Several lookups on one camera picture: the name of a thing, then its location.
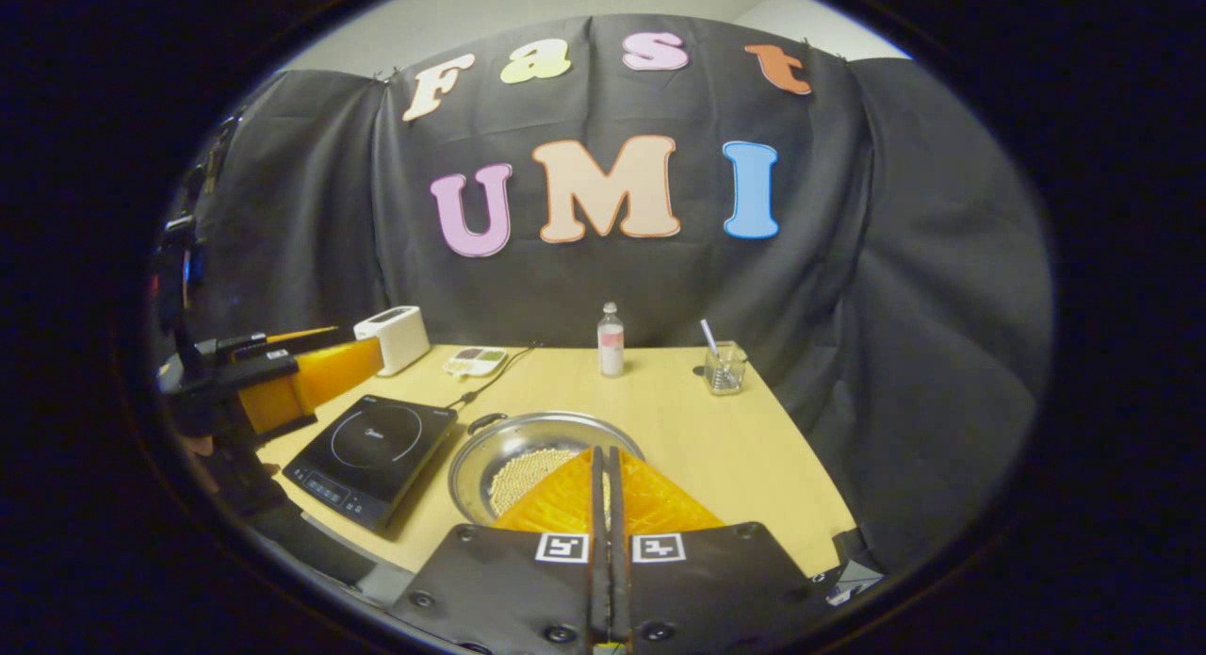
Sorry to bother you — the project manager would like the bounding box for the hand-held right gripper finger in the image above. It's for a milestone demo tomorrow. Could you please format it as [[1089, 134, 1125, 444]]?
[[388, 446, 609, 655], [608, 446, 839, 651]]

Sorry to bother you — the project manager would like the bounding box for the black power cable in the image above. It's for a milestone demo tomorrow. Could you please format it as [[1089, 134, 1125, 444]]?
[[448, 342, 543, 411]]

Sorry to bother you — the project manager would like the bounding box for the clear bottle with pink label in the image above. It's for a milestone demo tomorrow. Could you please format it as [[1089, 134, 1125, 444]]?
[[597, 302, 626, 379]]

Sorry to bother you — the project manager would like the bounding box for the white toaster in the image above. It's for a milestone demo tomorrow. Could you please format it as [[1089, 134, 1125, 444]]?
[[353, 305, 432, 377]]

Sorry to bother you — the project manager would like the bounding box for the black induction cooktop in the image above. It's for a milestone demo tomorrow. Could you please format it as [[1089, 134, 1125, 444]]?
[[283, 395, 460, 533]]

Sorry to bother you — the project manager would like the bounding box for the white divided seasoning dish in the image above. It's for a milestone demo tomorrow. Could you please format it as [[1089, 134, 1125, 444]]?
[[443, 346, 510, 380]]

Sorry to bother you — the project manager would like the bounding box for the steel pot with black handles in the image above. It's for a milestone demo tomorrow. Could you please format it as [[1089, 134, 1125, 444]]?
[[448, 410, 646, 529]]

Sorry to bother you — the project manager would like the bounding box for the clear glass cup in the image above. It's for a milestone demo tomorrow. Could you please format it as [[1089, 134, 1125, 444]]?
[[704, 342, 748, 396]]

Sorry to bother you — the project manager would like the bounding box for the pile of yellow beans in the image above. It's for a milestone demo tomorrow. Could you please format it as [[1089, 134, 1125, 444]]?
[[487, 448, 587, 516]]

